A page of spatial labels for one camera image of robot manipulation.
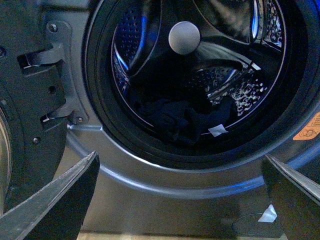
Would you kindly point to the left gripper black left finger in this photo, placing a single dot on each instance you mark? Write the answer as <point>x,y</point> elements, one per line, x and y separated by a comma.
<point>57,211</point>

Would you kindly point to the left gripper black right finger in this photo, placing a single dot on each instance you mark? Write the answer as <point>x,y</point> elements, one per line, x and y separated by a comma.
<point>295,198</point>

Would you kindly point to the dark blue knitted garment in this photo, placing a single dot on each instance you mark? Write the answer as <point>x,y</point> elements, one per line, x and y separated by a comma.
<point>178,123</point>

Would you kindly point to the washing machine door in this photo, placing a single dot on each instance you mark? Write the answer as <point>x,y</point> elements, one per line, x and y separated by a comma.
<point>33,144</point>

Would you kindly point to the white paper label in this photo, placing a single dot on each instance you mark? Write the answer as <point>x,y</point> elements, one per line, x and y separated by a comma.
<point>269,215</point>

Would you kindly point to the orange warning sticker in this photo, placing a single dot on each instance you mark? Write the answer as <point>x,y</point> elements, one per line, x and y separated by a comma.
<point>310,130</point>

